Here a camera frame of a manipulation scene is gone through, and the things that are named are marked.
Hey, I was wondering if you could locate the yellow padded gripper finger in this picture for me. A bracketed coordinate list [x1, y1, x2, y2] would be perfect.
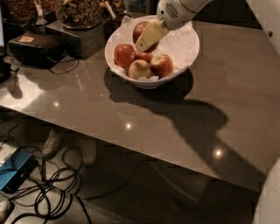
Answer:
[135, 20, 168, 53]

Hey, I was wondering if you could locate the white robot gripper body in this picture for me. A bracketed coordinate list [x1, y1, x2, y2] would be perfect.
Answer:
[157, 0, 213, 30]

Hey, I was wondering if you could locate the red apple with sticker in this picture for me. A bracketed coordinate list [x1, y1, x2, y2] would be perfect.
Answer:
[133, 21, 158, 53]

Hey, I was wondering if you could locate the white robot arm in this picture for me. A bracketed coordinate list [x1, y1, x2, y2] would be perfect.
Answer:
[131, 22, 280, 224]

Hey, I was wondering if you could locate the red apple underneath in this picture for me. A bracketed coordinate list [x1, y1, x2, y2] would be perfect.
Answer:
[135, 52, 153, 62]

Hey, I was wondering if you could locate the white bowl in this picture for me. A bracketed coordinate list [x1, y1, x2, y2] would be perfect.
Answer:
[104, 14, 200, 89]

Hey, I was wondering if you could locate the red apple right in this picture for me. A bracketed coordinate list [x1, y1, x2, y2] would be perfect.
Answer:
[150, 54, 174, 79]

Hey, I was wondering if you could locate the red apple left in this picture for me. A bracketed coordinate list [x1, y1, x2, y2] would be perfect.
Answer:
[114, 44, 136, 67]

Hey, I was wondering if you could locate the yellowish apple front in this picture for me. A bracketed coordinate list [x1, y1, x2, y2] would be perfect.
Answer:
[129, 59, 151, 80]

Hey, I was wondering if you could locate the white paper liner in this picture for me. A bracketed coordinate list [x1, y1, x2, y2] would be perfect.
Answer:
[109, 14, 196, 82]

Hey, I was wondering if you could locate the glass jar of granola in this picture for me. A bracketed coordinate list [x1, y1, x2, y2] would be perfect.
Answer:
[55, 0, 102, 30]

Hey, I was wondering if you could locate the black device box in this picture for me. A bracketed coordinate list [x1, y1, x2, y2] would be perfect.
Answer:
[8, 31, 65, 68]

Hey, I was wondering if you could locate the metal scoop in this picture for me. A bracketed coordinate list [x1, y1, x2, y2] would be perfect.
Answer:
[33, 0, 48, 25]

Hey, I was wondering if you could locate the white shoe right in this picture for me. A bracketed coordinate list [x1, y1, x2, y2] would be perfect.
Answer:
[80, 138, 97, 166]

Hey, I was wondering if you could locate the white shoe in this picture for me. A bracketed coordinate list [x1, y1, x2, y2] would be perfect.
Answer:
[80, 138, 97, 166]
[42, 129, 63, 160]

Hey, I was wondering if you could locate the glass jar of nuts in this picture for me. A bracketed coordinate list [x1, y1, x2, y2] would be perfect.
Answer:
[1, 0, 55, 21]

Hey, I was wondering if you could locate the white shoe left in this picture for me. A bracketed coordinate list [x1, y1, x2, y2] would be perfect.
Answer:
[42, 129, 63, 160]

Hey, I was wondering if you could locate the blue box on floor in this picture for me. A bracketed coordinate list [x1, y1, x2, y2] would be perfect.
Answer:
[0, 150, 38, 193]

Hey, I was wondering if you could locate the dark pedestal block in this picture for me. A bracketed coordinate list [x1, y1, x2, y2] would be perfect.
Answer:
[46, 21, 106, 60]

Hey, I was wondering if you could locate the black coiled cable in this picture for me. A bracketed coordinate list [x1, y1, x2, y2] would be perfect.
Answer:
[0, 121, 95, 224]

